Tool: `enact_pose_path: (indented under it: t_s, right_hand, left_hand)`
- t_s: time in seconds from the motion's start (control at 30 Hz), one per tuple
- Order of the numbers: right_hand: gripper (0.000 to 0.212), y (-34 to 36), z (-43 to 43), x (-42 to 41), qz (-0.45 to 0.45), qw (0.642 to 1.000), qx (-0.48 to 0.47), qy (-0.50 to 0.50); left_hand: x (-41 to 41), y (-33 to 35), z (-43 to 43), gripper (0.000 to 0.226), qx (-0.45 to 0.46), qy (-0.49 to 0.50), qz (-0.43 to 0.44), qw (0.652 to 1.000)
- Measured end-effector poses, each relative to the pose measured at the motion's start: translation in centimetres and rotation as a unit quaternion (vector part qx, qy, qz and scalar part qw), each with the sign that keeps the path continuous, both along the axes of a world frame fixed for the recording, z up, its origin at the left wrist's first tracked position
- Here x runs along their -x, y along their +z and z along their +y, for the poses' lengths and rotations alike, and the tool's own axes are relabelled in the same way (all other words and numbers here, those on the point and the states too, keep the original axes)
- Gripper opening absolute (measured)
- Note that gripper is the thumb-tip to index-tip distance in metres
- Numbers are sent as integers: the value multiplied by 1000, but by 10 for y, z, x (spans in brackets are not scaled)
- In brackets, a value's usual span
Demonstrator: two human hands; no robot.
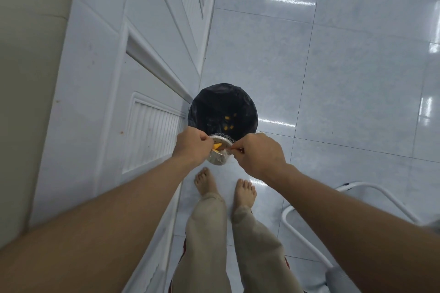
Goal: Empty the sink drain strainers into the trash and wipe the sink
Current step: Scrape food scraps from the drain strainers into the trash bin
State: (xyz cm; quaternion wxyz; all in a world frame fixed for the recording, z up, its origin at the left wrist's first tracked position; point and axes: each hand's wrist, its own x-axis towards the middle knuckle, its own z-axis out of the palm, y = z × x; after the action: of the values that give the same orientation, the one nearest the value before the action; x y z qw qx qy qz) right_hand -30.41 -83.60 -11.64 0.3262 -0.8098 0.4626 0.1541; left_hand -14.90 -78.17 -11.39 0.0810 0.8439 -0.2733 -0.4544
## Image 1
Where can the orange peel piece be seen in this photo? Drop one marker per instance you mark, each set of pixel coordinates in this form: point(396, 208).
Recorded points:
point(217, 146)

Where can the person's right thumb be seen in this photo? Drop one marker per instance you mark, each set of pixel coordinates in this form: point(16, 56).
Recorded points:
point(237, 156)

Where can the person's right forearm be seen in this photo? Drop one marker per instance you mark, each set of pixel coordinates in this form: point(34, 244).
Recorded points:
point(361, 234)

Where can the bin with black bag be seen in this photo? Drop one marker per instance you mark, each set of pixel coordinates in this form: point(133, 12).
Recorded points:
point(220, 104)

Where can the white panelled door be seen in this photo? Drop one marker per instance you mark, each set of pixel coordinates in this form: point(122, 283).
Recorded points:
point(130, 80)

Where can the orange scraps in bin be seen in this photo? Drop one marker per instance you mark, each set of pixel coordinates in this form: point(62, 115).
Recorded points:
point(228, 127)

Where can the person's right foot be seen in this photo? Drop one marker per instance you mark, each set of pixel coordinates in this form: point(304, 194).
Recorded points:
point(244, 194)

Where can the person's left forearm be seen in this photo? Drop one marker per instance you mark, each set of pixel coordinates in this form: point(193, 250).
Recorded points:
point(96, 227)

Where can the person's left hand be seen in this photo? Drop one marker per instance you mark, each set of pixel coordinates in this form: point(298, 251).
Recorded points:
point(190, 147)

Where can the white metal tube frame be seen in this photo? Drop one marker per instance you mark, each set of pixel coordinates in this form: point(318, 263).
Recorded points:
point(302, 231)

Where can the person's left thumb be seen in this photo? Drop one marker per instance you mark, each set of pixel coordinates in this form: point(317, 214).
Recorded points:
point(207, 143)

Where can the round metal sink strainer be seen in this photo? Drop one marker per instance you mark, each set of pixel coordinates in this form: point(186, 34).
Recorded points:
point(220, 158)

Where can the beige trousers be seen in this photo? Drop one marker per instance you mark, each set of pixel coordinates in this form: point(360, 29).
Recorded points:
point(206, 251)

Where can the person's right hand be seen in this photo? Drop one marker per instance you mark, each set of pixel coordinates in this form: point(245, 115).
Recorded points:
point(261, 162)

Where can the person's left foot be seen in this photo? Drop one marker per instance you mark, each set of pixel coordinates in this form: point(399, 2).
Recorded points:
point(205, 181)

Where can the person's foot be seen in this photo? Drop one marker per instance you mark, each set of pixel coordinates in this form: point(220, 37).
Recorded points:
point(205, 181)
point(244, 194)

